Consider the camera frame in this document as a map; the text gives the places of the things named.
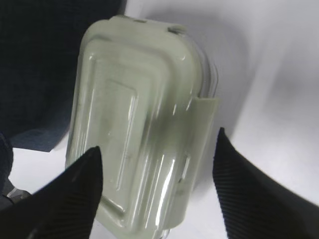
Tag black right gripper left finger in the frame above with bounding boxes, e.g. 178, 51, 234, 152
0, 146, 103, 239

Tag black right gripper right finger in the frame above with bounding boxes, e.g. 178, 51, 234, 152
212, 128, 319, 239

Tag green lidded glass container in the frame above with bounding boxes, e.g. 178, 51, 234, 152
65, 15, 217, 239

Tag navy blue lunch bag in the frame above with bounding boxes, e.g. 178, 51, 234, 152
0, 0, 126, 200

